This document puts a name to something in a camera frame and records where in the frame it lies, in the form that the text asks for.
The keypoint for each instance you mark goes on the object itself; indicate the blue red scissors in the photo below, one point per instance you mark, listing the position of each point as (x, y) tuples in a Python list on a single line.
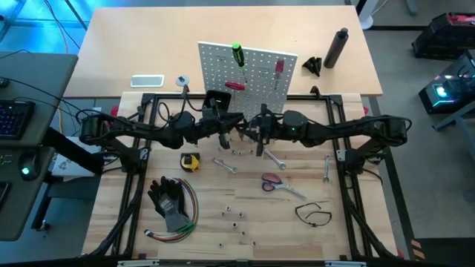
[(271, 182)]

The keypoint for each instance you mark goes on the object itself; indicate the grey round disc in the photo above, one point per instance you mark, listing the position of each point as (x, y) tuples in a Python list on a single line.
[(182, 81)]

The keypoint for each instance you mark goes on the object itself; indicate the black wedge-shaped part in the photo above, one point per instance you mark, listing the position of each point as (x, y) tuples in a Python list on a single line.
[(312, 66)]

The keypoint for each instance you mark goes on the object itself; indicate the black equipment case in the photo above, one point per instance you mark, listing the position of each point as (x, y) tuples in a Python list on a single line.
[(441, 33)]

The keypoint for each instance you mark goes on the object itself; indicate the white round stand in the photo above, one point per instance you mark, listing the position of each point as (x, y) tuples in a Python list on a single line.
[(369, 15)]

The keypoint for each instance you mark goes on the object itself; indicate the black grey work glove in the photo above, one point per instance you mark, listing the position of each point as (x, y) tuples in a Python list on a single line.
[(168, 204)]

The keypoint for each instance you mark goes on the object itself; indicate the long metal pegboard hook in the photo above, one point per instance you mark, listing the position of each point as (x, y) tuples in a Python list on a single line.
[(219, 68)]

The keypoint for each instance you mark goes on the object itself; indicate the white printed sheet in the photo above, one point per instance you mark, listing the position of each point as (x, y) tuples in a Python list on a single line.
[(63, 163)]

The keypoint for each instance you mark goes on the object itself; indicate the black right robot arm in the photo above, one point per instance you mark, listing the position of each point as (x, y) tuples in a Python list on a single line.
[(334, 130)]

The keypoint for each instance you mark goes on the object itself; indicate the grey side desk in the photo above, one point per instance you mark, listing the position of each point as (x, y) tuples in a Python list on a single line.
[(44, 81)]

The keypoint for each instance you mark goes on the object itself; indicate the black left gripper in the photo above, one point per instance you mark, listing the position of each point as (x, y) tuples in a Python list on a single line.
[(209, 126)]

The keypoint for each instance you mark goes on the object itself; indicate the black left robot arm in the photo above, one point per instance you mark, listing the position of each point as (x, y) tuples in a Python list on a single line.
[(148, 130)]

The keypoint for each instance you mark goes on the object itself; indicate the white metal pegboard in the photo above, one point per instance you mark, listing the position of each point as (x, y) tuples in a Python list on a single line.
[(259, 74)]

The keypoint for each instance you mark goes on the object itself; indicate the computer tower with RGB lights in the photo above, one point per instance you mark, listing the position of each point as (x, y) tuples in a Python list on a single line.
[(445, 89)]

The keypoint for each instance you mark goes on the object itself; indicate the silver combination wrench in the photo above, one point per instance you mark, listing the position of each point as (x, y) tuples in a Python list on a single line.
[(326, 168), (275, 159), (224, 165)]

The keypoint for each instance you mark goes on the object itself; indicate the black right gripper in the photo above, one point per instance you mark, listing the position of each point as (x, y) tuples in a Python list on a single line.
[(269, 128)]

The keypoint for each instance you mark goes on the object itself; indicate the green black screwdriver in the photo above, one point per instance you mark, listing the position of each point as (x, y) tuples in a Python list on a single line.
[(238, 55)]

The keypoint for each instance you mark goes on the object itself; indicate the black backlit keyboard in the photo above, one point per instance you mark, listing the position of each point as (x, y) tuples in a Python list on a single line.
[(13, 118)]

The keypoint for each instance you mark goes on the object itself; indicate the black plastic pegboard bin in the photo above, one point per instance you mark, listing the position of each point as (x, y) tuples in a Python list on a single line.
[(219, 100)]

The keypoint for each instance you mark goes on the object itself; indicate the light wooden desk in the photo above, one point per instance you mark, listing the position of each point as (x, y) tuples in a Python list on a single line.
[(185, 44)]

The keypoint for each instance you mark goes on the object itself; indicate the black cylinder bottle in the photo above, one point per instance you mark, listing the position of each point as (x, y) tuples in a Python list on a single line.
[(335, 48)]

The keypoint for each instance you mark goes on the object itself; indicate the yellow black tape measure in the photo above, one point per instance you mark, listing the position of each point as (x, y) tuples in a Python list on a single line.
[(190, 162)]

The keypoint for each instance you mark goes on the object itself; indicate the black-framed safety glasses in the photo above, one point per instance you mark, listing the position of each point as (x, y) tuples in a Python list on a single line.
[(314, 224)]

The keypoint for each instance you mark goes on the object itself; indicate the black computer mouse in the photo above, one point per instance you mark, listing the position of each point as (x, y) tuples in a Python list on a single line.
[(29, 167)]

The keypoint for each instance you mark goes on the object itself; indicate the black aluminium table frame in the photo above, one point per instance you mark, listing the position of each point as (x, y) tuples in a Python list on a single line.
[(308, 98)]

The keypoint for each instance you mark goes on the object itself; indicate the black angled bar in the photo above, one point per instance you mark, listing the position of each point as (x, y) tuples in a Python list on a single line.
[(74, 150)]

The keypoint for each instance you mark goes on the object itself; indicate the white smartphone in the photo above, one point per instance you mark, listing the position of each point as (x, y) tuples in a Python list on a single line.
[(147, 81)]

